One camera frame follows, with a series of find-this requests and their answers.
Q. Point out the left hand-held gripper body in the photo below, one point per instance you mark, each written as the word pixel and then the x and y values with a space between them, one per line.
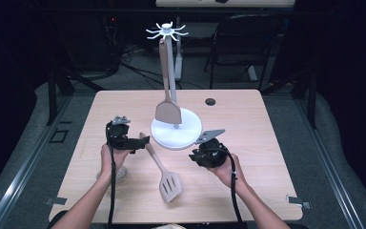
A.
pixel 119 136

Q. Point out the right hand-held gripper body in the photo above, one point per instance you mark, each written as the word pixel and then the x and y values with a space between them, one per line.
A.
pixel 213 156

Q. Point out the person's left hand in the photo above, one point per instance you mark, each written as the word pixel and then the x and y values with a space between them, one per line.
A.
pixel 111 160

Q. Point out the dark equipment cabinet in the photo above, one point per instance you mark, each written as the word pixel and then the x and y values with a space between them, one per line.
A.
pixel 85 41

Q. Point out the beige perforated skimmer spoon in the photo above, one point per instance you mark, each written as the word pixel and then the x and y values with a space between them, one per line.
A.
pixel 122 173

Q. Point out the white table leg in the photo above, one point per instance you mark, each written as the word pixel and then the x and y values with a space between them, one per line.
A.
pixel 179 63

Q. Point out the beige solid spatula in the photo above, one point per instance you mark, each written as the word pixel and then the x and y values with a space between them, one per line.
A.
pixel 168 113

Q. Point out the black metal frame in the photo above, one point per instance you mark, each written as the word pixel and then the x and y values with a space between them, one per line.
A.
pixel 52 95
pixel 312 98

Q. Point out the person's right hand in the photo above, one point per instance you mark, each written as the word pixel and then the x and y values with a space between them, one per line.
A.
pixel 228 175

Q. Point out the black folding chair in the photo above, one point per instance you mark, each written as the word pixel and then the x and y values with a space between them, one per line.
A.
pixel 241 38

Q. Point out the aluminium floor rail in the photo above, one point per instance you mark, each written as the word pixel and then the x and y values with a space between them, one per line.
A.
pixel 22 175
pixel 330 175

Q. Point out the grey metal bracket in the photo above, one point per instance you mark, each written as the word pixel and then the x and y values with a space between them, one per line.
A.
pixel 55 201
pixel 297 201

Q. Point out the beige slotted spatula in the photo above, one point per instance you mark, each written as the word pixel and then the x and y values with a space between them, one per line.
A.
pixel 170 186

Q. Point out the white utensil rack stand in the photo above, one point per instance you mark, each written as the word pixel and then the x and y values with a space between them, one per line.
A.
pixel 184 133

